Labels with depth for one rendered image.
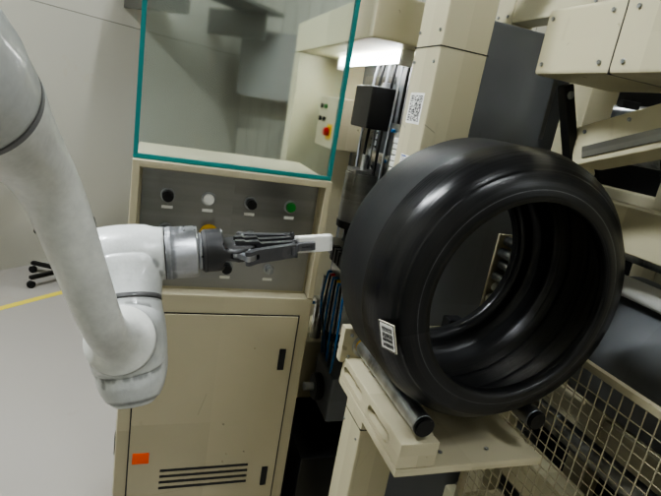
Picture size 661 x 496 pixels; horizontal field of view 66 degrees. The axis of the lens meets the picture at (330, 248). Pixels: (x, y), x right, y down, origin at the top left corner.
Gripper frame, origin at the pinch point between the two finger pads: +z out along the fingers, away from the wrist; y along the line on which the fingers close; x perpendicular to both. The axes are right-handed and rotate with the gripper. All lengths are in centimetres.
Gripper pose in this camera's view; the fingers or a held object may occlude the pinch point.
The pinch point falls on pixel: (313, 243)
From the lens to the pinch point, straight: 93.4
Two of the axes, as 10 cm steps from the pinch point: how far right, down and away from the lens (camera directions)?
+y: -3.0, -3.1, 9.0
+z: 9.5, -0.7, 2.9
